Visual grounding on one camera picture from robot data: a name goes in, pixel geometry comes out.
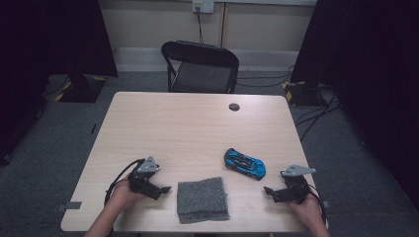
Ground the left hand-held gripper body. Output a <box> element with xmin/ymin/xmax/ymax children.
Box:
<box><xmin>127</xmin><ymin>155</ymin><xmax>163</xmax><ymax>199</ymax></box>

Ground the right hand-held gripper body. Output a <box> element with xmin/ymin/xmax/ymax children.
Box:
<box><xmin>280</xmin><ymin>164</ymin><xmax>317</xmax><ymax>203</ymax></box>

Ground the gray terry cloth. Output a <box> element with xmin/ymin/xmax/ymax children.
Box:
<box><xmin>176</xmin><ymin>177</ymin><xmax>231</xmax><ymax>225</ymax></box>

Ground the blue and black toy car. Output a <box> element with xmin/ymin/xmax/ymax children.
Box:
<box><xmin>223</xmin><ymin>147</ymin><xmax>267</xmax><ymax>182</ymax></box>

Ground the person's right hand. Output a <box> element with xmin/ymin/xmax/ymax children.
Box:
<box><xmin>290</xmin><ymin>196</ymin><xmax>323</xmax><ymax>228</ymax></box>

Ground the person's left hand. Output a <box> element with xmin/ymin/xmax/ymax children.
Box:
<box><xmin>110</xmin><ymin>176</ymin><xmax>146</xmax><ymax>211</ymax></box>

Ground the black stand base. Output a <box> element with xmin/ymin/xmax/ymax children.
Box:
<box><xmin>281</xmin><ymin>80</ymin><xmax>328</xmax><ymax>108</ymax></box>
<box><xmin>58</xmin><ymin>73</ymin><xmax>107</xmax><ymax>104</ymax></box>

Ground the black folding chair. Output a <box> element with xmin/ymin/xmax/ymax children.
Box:
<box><xmin>160</xmin><ymin>39</ymin><xmax>240</xmax><ymax>94</ymax></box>

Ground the black curtain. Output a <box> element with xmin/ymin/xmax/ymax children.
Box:
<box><xmin>290</xmin><ymin>0</ymin><xmax>419</xmax><ymax>211</ymax></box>
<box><xmin>0</xmin><ymin>0</ymin><xmax>119</xmax><ymax>166</ymax></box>

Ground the right hand-held gripper black cable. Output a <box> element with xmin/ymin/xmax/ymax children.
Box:
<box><xmin>306</xmin><ymin>184</ymin><xmax>328</xmax><ymax>225</ymax></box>

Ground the black floor cable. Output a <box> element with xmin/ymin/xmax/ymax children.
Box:
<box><xmin>294</xmin><ymin>90</ymin><xmax>341</xmax><ymax>142</ymax></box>
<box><xmin>236</xmin><ymin>73</ymin><xmax>292</xmax><ymax>89</ymax></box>
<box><xmin>236</xmin><ymin>64</ymin><xmax>295</xmax><ymax>81</ymax></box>

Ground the black wall socket cable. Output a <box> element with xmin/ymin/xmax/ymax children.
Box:
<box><xmin>196</xmin><ymin>6</ymin><xmax>205</xmax><ymax>44</ymax></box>

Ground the white wall socket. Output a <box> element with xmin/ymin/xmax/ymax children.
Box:
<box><xmin>192</xmin><ymin>0</ymin><xmax>215</xmax><ymax>14</ymax></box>

